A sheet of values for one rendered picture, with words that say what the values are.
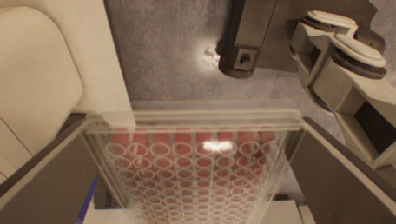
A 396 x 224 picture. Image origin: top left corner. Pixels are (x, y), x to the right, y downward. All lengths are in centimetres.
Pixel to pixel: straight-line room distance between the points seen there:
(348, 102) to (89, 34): 58
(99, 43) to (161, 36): 80
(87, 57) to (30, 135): 17
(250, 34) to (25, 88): 86
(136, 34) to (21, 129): 95
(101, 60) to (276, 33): 81
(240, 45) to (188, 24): 31
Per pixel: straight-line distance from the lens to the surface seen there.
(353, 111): 63
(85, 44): 42
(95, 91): 47
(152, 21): 116
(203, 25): 115
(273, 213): 246
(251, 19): 97
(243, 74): 107
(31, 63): 35
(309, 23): 92
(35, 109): 35
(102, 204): 87
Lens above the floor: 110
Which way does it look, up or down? 49 degrees down
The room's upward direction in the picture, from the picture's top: 179 degrees clockwise
